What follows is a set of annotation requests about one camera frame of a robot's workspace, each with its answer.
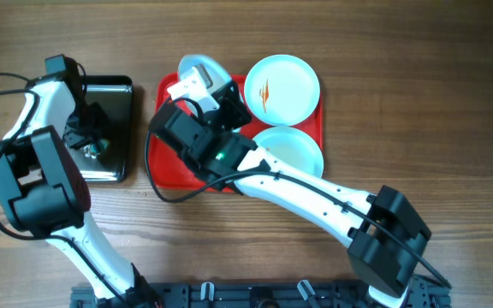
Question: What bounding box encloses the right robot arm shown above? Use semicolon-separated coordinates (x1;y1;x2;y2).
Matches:
148;81;431;307

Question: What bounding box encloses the black metal tray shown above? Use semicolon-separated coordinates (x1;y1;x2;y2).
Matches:
65;75;134;183

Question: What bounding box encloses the green scrubbing sponge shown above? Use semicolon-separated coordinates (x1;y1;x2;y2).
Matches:
88;139;110;156

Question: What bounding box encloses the white plate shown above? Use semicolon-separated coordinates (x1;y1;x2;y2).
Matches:
253;127;324;178
244;55;321;126
178;55;232;95

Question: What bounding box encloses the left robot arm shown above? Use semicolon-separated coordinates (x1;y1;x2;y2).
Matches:
0;55;163;307

